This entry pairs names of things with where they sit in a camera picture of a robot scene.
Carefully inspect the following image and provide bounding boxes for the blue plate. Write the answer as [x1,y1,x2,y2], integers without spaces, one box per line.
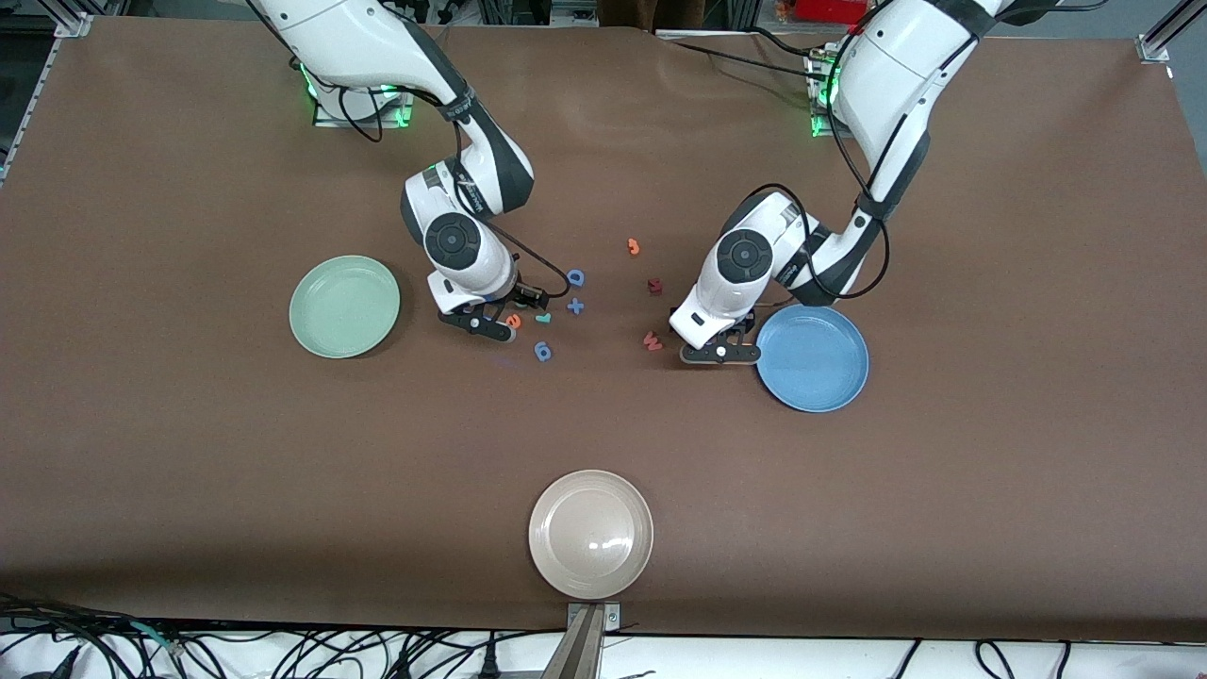
[754,303,870,414]

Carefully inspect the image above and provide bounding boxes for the light green plate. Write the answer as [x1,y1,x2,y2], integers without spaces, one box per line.
[289,255,402,360]

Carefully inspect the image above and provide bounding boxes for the beige plate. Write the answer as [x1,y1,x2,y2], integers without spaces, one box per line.
[528,470,654,601]

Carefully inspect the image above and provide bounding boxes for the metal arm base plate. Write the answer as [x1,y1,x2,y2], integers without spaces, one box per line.
[313,90,414,128]
[806,52,854,140]

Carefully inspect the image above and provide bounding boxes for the black cable on mat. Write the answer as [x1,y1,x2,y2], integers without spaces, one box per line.
[750,25,821,59]
[660,38,831,84]

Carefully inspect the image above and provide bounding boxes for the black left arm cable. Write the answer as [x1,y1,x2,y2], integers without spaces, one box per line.
[721,9,944,305]

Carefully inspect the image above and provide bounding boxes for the teal tipped cable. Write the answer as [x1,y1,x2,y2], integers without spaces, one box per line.
[127,618,185,658]

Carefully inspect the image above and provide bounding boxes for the aluminium table edge rail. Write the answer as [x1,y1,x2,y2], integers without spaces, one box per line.
[0,38,53,185]

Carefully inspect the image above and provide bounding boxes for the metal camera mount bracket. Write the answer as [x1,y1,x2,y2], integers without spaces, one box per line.
[542,602,623,679]

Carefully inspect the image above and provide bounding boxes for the red box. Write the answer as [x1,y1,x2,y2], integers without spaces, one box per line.
[795,0,868,25]

